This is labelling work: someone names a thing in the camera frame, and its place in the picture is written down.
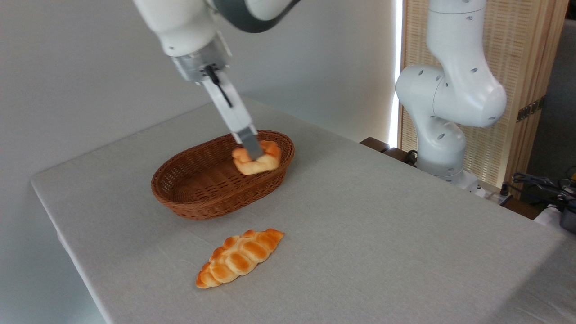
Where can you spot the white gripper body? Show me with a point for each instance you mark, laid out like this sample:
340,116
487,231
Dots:
231,105

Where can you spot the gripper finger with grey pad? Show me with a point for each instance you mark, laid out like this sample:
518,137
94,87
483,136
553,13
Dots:
251,144

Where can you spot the round golden bread roll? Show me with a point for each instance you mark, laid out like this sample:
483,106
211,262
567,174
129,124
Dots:
261,164

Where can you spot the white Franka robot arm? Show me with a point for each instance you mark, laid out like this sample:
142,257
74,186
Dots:
454,90

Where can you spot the long braided bread loaf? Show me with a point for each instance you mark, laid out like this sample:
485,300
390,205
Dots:
238,258

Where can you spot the brown wicker basket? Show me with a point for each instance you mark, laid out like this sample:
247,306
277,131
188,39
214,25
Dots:
202,193

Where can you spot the light grey tablecloth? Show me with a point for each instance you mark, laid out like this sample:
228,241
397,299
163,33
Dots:
360,252

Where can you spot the bamboo screen wooden frame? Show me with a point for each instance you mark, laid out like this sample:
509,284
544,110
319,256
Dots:
522,67

